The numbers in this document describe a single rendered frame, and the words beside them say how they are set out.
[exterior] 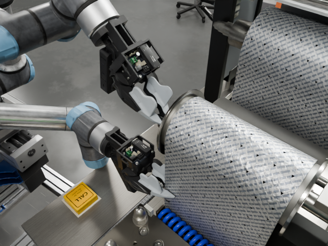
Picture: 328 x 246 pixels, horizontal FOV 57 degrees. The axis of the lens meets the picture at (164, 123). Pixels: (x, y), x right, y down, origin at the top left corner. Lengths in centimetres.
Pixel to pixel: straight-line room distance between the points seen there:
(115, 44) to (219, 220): 39
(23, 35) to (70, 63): 256
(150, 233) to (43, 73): 258
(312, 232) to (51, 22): 67
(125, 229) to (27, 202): 119
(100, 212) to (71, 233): 9
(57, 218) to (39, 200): 92
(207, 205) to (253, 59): 31
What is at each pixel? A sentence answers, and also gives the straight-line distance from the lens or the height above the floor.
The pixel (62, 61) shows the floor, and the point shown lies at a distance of 326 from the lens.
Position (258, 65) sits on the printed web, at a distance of 66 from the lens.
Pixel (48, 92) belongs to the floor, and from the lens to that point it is 288.
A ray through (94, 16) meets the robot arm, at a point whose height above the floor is 143.
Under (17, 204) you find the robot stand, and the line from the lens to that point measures 188.
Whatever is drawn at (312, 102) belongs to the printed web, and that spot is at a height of 130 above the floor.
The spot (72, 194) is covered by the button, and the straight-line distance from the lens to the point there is 93.
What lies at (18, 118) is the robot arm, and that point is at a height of 109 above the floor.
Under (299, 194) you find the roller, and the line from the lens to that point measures 49.
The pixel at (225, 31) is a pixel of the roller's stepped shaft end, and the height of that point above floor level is 134.
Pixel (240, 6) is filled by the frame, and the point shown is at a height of 136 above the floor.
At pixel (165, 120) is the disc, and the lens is 55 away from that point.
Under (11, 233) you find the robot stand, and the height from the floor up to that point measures 21.
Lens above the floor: 168
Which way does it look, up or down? 44 degrees down
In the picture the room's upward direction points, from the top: straight up
